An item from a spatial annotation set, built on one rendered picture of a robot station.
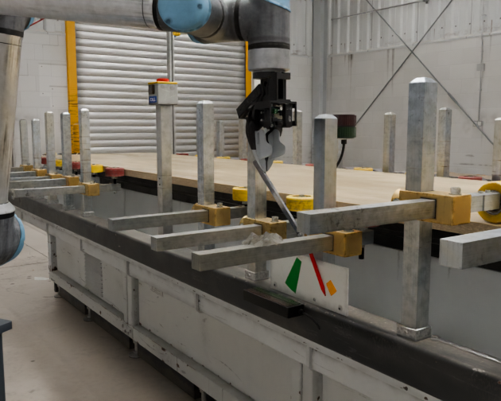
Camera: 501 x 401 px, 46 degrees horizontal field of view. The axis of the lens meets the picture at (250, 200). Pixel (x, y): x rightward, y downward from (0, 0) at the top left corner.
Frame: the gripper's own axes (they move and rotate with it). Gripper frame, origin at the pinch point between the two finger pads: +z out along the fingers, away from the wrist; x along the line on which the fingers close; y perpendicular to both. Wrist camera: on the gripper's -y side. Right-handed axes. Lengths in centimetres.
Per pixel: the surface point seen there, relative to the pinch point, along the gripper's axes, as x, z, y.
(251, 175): 5.9, 3.4, -13.2
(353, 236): 7.5, 13.8, 20.5
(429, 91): 7.2, -14.4, 38.4
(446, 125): 115, -9, -39
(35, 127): 7, -9, -212
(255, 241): -13.1, 13.1, 15.3
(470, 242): -21, 4, 67
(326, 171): 6.5, 0.9, 13.4
